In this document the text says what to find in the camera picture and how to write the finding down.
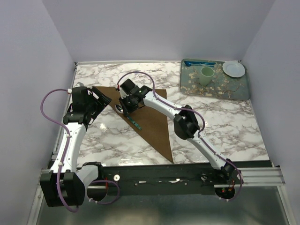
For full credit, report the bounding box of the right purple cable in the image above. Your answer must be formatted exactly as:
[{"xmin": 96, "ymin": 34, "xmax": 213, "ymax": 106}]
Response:
[{"xmin": 117, "ymin": 71, "xmax": 244, "ymax": 202}]

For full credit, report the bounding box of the purple cable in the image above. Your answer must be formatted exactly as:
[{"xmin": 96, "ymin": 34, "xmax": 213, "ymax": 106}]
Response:
[
  {"xmin": 40, "ymin": 88, "xmax": 120, "ymax": 213},
  {"xmin": 117, "ymin": 71, "xmax": 244, "ymax": 202}
]

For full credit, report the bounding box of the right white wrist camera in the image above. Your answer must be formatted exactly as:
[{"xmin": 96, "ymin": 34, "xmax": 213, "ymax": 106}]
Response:
[{"xmin": 119, "ymin": 88, "xmax": 129, "ymax": 98}]

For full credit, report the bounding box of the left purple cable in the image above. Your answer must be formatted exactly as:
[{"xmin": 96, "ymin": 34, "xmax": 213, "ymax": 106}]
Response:
[{"xmin": 40, "ymin": 88, "xmax": 120, "ymax": 213}]

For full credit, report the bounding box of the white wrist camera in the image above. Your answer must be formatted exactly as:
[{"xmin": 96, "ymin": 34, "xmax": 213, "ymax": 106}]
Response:
[
  {"xmin": 119, "ymin": 88, "xmax": 129, "ymax": 98},
  {"xmin": 88, "ymin": 90, "xmax": 99, "ymax": 99}
]

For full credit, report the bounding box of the floral blue serving tray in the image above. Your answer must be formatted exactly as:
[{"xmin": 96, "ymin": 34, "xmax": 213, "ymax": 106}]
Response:
[{"xmin": 180, "ymin": 58, "xmax": 251, "ymax": 100}]

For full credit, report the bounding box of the light green cup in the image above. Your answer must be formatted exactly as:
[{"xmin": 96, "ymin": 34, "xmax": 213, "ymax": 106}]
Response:
[{"xmin": 199, "ymin": 67, "xmax": 214, "ymax": 86}]

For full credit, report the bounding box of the blue plastic utensil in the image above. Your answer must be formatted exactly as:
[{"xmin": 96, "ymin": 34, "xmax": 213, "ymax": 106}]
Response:
[{"xmin": 184, "ymin": 60, "xmax": 216, "ymax": 67}]

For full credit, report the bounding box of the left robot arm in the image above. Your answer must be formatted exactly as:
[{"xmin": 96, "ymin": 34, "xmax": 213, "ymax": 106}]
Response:
[{"xmin": 39, "ymin": 86, "xmax": 111, "ymax": 212}]

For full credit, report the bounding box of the black mounting base rail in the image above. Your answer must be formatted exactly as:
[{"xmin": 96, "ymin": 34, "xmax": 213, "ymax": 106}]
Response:
[{"xmin": 48, "ymin": 160, "xmax": 274, "ymax": 196}]

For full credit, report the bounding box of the spoon with teal handle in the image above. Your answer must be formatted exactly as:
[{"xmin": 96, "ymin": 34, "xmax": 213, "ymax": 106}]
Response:
[{"xmin": 115, "ymin": 104, "xmax": 142, "ymax": 130}]

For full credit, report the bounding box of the aluminium extrusion frame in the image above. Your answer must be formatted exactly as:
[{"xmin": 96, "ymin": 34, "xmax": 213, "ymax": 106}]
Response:
[{"xmin": 25, "ymin": 167, "xmax": 290, "ymax": 225}]

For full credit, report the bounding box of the brown cloth napkin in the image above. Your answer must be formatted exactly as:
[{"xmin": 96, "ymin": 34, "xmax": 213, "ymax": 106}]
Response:
[{"xmin": 97, "ymin": 86, "xmax": 173, "ymax": 165}]

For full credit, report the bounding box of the small white plate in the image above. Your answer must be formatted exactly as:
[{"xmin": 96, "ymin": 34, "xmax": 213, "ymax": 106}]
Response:
[{"xmin": 222, "ymin": 61, "xmax": 245, "ymax": 78}]

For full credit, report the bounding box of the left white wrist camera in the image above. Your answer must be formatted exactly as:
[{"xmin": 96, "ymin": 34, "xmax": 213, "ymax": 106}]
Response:
[{"xmin": 88, "ymin": 90, "xmax": 99, "ymax": 99}]

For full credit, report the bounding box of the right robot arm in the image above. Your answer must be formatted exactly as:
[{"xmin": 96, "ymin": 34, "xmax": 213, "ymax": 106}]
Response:
[{"xmin": 117, "ymin": 79, "xmax": 236, "ymax": 184}]

